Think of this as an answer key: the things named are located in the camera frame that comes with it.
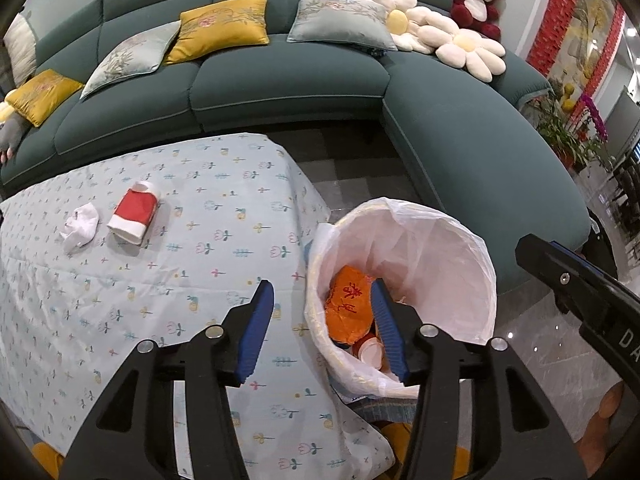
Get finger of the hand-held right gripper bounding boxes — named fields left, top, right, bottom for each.
left=547, top=240, right=611, bottom=278
left=515, top=234, right=640, bottom=326

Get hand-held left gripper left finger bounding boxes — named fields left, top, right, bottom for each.
left=59, top=279, right=276, bottom=480

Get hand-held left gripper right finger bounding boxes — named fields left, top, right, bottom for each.
left=370, top=279, right=588, bottom=480

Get red and white paper cup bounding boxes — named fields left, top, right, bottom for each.
left=106, top=180, right=160, bottom=247
left=351, top=335, right=388, bottom=373

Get orange plastic bag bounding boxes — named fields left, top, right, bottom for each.
left=322, top=266, right=383, bottom=346

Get trash bin with white liner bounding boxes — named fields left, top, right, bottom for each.
left=305, top=197, right=497, bottom=401

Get person's right hand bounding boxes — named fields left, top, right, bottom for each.
left=575, top=380, right=626, bottom=478

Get yellow floor cushion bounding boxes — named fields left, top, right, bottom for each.
left=31, top=442, right=68, bottom=480
left=382, top=412, right=473, bottom=480

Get green potted plant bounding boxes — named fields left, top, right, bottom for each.
left=535, top=95, right=616, bottom=171

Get dark flat screen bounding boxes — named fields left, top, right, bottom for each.
left=612, top=87, right=640, bottom=161

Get pink orchid flowers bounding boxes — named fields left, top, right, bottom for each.
left=580, top=92, right=611, bottom=143

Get crumpled white tissue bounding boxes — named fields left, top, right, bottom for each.
left=59, top=202, right=100, bottom=253

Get white daisy flower cushion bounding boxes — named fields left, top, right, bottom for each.
left=361, top=0, right=461, bottom=55
left=434, top=27, right=507, bottom=83

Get dark green curved sofa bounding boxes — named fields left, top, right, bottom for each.
left=0, top=0, right=593, bottom=296

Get grey-blue embroidered cushion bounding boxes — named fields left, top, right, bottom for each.
left=286, top=0, right=398, bottom=52
left=80, top=20, right=182, bottom=101

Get large yellow embroidered cushion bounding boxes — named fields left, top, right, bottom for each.
left=164, top=0, right=270, bottom=65

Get grey plush toy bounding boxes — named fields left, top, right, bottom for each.
left=0, top=110, right=28, bottom=163

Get small yellow embroidered cushion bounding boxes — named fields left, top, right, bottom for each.
left=5, top=69, right=85, bottom=128

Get white long plush toy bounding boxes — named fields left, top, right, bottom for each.
left=2, top=10, right=38, bottom=88

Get red paper wall decoration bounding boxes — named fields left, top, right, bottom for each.
left=525, top=0, right=578, bottom=81

